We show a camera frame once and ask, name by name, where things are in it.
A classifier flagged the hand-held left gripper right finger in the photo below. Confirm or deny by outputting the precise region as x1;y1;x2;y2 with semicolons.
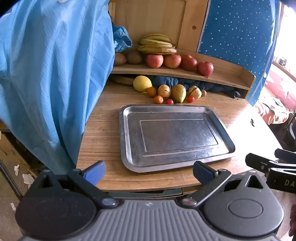
180;161;264;208

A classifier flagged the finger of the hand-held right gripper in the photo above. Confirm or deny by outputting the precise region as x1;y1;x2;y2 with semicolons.
245;152;281;173
274;148;296;163

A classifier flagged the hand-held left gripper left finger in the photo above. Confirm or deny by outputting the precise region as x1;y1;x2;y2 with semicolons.
35;160;117;208

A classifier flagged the rectangular metal tray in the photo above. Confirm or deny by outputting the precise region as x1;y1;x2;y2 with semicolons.
119;104;236;174

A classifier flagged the striped pepino melon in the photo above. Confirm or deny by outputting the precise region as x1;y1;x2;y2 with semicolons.
188;86;201;100
158;85;171;99

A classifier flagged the yellow-green mango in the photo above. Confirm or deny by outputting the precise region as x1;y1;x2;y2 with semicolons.
171;84;187;104

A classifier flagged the yellow lemon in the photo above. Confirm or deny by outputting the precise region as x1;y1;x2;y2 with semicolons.
133;75;153;92

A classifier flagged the person's right hand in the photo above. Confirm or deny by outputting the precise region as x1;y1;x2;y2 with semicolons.
289;203;296;237

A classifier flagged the black chair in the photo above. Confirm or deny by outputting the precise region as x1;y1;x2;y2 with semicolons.
282;113;296;150

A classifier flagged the dark blue jacket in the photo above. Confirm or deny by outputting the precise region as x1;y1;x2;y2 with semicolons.
151;75;241;99

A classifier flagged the curved wooden shelf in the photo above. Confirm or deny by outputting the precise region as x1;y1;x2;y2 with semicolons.
111;45;256;98

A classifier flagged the dark red apple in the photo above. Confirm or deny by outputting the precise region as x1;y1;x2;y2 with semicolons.
180;54;198;72

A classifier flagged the orange-red apple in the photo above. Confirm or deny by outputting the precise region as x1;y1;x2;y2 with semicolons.
164;54;182;69

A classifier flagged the brown kiwi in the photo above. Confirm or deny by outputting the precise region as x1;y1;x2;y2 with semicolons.
126;51;143;65
114;53;127;66

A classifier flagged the pale red apple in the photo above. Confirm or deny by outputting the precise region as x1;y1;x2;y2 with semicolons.
146;54;164;69

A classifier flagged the blue white-dotted cloth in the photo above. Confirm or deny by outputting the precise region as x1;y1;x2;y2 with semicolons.
197;0;282;107

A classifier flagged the browned yellow banana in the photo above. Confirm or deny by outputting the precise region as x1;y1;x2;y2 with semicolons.
138;45;177;55

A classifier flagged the crumpled light blue cloth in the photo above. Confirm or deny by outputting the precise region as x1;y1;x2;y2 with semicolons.
112;25;133;53

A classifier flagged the wooden back board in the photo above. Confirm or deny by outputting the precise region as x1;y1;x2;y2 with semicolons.
108;0;209;53

